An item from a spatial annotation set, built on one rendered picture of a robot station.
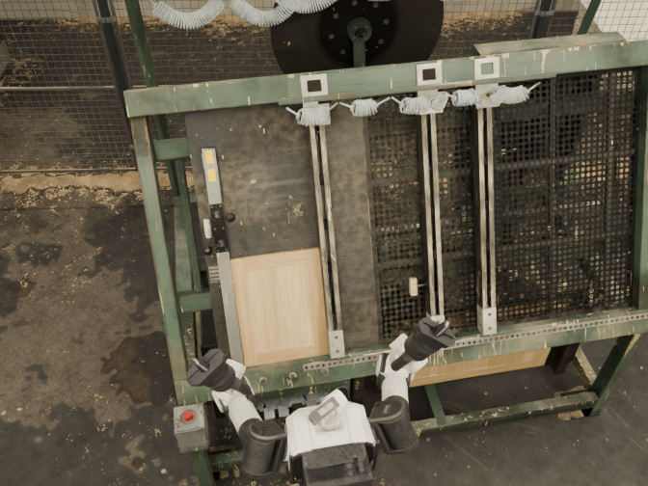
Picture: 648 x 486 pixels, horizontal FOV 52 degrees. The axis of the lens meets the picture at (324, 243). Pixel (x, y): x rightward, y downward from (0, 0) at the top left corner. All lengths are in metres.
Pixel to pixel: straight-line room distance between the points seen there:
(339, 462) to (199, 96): 1.39
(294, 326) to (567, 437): 1.77
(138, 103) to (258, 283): 0.86
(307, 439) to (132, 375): 2.11
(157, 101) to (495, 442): 2.49
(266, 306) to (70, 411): 1.63
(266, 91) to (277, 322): 0.97
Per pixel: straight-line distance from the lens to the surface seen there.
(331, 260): 2.72
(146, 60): 3.12
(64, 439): 3.98
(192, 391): 2.92
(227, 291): 2.75
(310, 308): 2.83
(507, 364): 3.71
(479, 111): 2.78
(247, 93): 2.54
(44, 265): 4.84
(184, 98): 2.55
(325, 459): 2.09
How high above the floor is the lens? 3.29
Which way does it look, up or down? 45 degrees down
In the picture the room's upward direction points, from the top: straight up
